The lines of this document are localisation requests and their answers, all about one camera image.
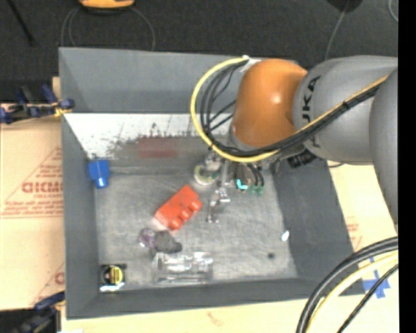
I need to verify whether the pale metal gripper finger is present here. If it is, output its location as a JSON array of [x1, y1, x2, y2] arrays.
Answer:
[[206, 189, 231, 224]]

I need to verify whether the red toy brick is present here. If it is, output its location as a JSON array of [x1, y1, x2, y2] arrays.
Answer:
[[154, 184, 203, 231]]

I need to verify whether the grey metal bin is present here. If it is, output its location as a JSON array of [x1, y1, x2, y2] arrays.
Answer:
[[58, 46, 365, 318]]

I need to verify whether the dark grey lumpy thing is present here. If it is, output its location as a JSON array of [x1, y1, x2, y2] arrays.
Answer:
[[151, 230, 183, 255]]

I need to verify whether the clear plastic block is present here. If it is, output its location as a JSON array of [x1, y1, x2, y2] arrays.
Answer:
[[152, 251, 215, 284]]

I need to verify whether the clear purple small thing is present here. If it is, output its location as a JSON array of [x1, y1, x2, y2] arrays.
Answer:
[[139, 228, 157, 249]]

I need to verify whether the blue toy brick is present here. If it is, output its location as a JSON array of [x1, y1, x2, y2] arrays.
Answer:
[[86, 159, 112, 189]]

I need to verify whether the black and yellow tape measure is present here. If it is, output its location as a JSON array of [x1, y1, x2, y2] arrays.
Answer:
[[99, 263, 128, 293]]

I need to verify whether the brown cardboard board red print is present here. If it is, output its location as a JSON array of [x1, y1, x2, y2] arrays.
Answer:
[[0, 76, 399, 312]]

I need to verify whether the black cylinder on white bracket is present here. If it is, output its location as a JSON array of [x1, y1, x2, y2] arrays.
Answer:
[[270, 151, 318, 173]]

